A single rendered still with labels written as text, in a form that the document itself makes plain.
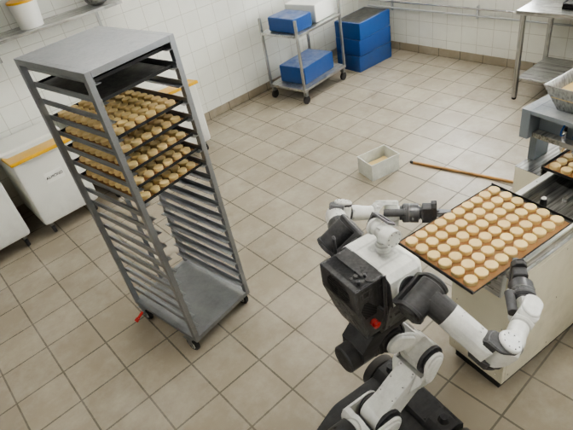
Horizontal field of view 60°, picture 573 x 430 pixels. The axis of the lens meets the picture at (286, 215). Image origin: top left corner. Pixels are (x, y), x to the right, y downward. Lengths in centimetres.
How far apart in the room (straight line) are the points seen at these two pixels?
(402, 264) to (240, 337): 172
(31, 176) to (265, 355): 254
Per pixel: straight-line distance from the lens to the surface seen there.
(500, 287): 233
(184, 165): 273
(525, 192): 266
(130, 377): 332
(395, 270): 169
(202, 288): 340
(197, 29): 576
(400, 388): 239
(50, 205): 473
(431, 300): 163
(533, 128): 286
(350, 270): 171
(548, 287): 260
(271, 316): 329
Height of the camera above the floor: 241
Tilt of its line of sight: 36 degrees down
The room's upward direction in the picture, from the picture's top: 12 degrees counter-clockwise
